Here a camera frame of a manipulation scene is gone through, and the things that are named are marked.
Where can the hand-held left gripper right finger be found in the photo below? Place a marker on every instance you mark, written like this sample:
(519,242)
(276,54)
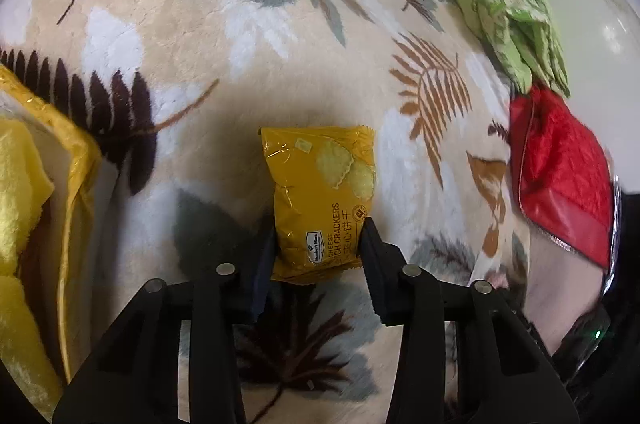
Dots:
(375,274)

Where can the yellow trimmed storage bag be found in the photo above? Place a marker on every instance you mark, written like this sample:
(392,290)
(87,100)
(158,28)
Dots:
(75,154)

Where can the dark cloth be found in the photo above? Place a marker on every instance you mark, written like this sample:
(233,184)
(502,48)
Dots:
(630,244)

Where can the yellow plush cloth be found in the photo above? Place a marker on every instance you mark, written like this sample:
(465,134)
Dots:
(20,204)

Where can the leaf printed blanket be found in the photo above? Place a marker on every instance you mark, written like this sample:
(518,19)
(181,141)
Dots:
(200,54)

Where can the yellow cracker packet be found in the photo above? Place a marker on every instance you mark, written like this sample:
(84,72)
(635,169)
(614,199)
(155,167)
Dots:
(310,184)

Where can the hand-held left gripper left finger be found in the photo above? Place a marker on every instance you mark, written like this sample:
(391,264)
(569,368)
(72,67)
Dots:
(262,286)

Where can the red quilted bag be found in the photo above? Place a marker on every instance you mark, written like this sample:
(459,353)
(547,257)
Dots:
(560,164)

